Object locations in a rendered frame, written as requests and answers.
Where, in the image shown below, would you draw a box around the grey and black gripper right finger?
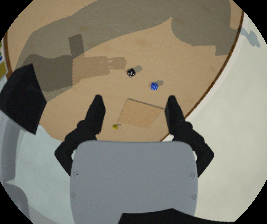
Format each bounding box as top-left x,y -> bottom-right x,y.
164,95 -> 214,178

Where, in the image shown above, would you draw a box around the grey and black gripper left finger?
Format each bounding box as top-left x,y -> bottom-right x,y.
54,95 -> 106,176

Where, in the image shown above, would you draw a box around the tan square mat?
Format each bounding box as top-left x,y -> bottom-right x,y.
118,99 -> 164,128

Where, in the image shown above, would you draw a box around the blue die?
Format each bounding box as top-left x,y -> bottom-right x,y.
151,82 -> 158,90

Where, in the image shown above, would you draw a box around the black die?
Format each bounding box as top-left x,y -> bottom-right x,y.
127,68 -> 135,77

